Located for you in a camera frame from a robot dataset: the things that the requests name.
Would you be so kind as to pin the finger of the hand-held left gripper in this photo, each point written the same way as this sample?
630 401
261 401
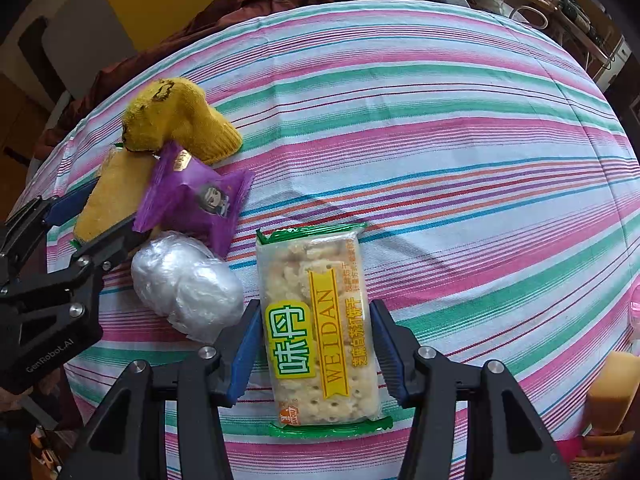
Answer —
105 245
70 205

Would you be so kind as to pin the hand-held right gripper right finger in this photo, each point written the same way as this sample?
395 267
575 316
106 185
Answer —
385 355

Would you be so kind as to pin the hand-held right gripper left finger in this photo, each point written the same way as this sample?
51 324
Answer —
245 355

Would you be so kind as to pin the yellow sponge block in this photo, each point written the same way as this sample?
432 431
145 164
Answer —
110 195

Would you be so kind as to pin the green-edged cracker packet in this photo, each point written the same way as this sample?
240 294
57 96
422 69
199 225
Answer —
320 310

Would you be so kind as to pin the white plastic bag ball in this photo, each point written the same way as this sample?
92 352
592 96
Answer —
185 280

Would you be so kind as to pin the purple snack packet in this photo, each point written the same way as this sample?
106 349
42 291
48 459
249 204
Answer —
195 195

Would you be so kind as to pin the yellow knitted sock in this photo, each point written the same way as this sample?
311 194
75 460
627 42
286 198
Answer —
165 115

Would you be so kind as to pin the wooden wardrobe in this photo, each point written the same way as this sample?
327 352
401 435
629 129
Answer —
12 160

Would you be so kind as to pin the grey yellow blue sofa chair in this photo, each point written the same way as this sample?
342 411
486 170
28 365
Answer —
165 0

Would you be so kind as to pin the orange sponge piece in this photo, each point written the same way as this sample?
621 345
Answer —
610 390

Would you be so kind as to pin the pink translucent plastic item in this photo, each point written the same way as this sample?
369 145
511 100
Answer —
635 310

